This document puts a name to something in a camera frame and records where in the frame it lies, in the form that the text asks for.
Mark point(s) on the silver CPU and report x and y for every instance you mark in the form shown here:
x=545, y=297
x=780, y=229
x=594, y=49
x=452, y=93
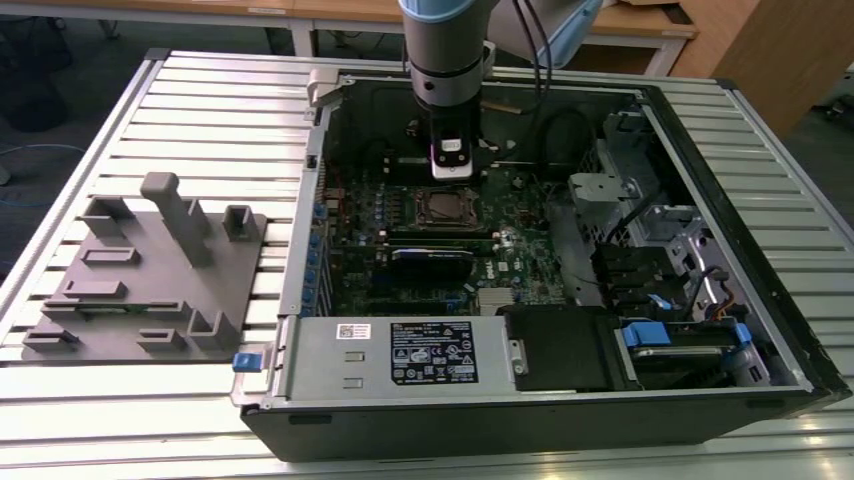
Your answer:
x=445, y=207

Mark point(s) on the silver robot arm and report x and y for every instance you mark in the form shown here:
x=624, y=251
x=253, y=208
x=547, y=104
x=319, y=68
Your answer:
x=443, y=60

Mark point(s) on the CPU socket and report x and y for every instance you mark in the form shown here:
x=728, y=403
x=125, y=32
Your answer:
x=421, y=224

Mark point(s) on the black RAM slot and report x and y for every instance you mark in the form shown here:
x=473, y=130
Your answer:
x=440, y=244
x=440, y=234

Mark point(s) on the silver metal drive cage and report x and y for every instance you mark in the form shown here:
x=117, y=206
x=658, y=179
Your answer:
x=600, y=192

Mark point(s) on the green motherboard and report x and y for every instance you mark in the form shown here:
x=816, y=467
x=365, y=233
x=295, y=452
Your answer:
x=527, y=255

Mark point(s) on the black graphics card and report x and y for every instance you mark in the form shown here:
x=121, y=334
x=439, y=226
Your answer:
x=429, y=267

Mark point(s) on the wooden desk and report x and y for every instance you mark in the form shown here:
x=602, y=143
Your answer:
x=167, y=3
x=640, y=25

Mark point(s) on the small silver heatsink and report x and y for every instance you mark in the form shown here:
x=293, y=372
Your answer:
x=496, y=296

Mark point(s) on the black disk bay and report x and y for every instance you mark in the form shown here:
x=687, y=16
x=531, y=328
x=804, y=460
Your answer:
x=627, y=275

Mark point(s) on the blue disk carrier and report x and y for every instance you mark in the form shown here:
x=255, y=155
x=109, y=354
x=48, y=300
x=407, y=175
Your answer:
x=643, y=332

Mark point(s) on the wooden cabinet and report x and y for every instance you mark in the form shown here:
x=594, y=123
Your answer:
x=787, y=50

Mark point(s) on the silver power supply unit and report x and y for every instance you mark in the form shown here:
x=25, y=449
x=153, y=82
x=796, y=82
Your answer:
x=320, y=370

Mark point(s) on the blue case latch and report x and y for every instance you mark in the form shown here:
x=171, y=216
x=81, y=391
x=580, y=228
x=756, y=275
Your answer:
x=248, y=362

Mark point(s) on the grey parts rack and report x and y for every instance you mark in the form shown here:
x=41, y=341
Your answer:
x=153, y=300

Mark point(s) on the black PC case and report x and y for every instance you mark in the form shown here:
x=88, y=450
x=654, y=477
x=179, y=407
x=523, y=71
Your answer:
x=467, y=430

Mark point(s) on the black office chair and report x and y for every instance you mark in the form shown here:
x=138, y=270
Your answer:
x=33, y=100

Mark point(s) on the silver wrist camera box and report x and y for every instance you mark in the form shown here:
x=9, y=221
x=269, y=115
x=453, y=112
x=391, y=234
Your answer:
x=452, y=160

